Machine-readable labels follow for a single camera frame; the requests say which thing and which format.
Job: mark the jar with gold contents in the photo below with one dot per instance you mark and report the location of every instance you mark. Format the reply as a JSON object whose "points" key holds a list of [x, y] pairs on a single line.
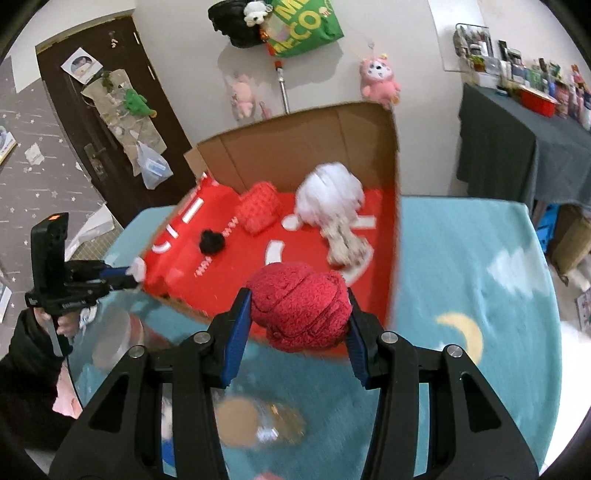
{"points": [[284, 422]]}

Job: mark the metal pole orange tip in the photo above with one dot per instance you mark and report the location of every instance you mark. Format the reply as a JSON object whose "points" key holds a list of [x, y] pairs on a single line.
{"points": [[281, 87]]}

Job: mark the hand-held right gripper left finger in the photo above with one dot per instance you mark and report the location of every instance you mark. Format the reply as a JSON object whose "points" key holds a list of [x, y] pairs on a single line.
{"points": [[238, 332]]}

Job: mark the clear plastic bag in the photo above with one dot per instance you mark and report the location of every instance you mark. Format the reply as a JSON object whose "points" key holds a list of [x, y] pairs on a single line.
{"points": [[154, 168]]}

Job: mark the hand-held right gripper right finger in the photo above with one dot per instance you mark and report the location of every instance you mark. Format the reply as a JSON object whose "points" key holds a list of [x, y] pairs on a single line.
{"points": [[358, 341]]}

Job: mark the person's left hand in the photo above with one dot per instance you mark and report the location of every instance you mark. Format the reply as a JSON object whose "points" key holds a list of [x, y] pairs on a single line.
{"points": [[69, 330]]}

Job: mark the green tote bag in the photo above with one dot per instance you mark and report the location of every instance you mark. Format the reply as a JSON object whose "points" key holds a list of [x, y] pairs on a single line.
{"points": [[304, 27]]}

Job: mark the black fuzzy scrunchie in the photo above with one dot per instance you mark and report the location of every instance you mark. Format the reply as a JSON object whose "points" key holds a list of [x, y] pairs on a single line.
{"points": [[212, 241]]}

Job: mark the white panda plush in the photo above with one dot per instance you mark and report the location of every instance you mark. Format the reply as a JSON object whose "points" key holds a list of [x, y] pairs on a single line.
{"points": [[255, 13]]}

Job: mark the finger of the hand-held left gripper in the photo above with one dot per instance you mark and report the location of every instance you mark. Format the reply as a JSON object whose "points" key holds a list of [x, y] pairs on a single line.
{"points": [[115, 272], [111, 287]]}

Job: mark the red knit scrunchie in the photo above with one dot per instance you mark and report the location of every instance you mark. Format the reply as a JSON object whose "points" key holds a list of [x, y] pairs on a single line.
{"points": [[300, 304]]}

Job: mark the pink plush with face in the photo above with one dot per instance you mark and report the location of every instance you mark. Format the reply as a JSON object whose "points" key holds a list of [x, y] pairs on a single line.
{"points": [[378, 78]]}

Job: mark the dark brown door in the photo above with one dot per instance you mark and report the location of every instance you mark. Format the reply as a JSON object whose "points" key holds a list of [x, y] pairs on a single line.
{"points": [[60, 106]]}

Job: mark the white paper on door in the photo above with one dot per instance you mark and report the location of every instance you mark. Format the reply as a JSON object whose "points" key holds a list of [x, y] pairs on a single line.
{"points": [[81, 64]]}

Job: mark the row of cosmetics bottles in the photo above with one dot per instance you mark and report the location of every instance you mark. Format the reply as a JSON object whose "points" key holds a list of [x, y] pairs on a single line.
{"points": [[508, 64]]}

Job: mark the cardboard box red lining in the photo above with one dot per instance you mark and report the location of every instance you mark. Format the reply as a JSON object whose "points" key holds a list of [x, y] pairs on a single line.
{"points": [[323, 138]]}

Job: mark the table with dark cloth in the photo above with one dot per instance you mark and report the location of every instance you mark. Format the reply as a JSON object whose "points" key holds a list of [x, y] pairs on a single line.
{"points": [[508, 152]]}

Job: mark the wall mirror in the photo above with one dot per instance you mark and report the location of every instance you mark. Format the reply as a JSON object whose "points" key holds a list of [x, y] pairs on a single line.
{"points": [[455, 32]]}

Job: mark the beige hanging organiser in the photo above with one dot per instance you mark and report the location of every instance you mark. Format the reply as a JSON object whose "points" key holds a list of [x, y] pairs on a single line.
{"points": [[111, 108]]}

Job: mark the white mesh bath loofah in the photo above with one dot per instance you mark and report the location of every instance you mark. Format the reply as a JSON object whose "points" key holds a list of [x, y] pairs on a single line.
{"points": [[330, 191]]}

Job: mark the person's left forearm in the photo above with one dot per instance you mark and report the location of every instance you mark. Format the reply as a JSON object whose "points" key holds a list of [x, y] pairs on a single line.
{"points": [[27, 378]]}

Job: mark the orange mesh sponge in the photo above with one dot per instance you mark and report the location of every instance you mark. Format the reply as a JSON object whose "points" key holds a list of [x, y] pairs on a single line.
{"points": [[258, 207]]}

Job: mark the red plastic basket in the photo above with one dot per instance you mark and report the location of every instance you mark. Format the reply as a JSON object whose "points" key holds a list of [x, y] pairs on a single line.
{"points": [[538, 100]]}

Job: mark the black hanging bag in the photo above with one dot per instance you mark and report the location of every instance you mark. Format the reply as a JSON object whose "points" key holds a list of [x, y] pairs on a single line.
{"points": [[231, 23]]}

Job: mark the green plush toy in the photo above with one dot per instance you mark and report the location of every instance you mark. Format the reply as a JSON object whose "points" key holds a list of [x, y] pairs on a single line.
{"points": [[136, 102]]}

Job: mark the light pink plush toy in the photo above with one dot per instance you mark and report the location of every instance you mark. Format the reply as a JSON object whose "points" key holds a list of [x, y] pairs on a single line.
{"points": [[242, 94]]}

